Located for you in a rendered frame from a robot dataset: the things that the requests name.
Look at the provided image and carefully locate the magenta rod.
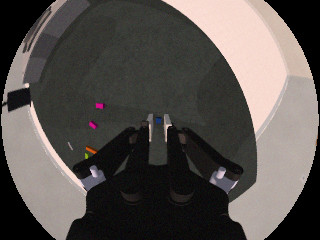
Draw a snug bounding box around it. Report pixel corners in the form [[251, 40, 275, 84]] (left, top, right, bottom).
[[89, 121, 98, 129], [96, 103, 105, 109]]

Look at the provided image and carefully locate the orange rod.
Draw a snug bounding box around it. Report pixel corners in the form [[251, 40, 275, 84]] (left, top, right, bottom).
[[86, 145, 98, 154]]

